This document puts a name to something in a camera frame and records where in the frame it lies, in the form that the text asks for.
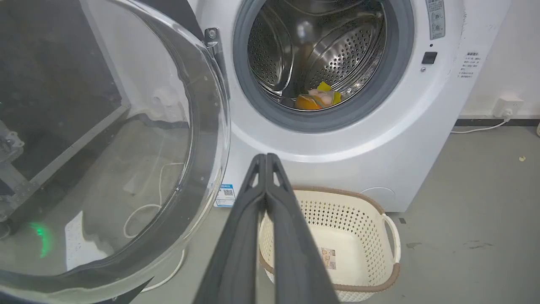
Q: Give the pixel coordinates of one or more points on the transparent round washing machine door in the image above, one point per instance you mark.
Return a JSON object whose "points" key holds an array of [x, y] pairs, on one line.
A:
{"points": [[126, 147]]}

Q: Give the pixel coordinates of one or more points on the blue and white energy label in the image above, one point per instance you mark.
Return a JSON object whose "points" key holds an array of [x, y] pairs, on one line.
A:
{"points": [[225, 195]]}

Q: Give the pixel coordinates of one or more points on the white wall power socket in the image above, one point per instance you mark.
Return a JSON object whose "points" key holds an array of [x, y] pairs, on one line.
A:
{"points": [[508, 107]]}

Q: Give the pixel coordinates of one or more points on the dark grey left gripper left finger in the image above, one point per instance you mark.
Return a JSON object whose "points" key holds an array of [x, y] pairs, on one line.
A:
{"points": [[236, 249]]}

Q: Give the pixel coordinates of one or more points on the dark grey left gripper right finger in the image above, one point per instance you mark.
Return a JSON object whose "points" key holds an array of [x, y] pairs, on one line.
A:
{"points": [[295, 253]]}

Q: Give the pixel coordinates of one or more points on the white front-load washing machine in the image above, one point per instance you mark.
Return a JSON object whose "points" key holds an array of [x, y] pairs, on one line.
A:
{"points": [[379, 126]]}

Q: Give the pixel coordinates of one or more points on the orange and yellow plush toy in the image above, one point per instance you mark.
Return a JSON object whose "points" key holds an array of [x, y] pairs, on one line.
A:
{"points": [[317, 99]]}

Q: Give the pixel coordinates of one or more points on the cream perforated laundry basket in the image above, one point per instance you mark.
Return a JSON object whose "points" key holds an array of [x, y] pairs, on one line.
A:
{"points": [[358, 236]]}

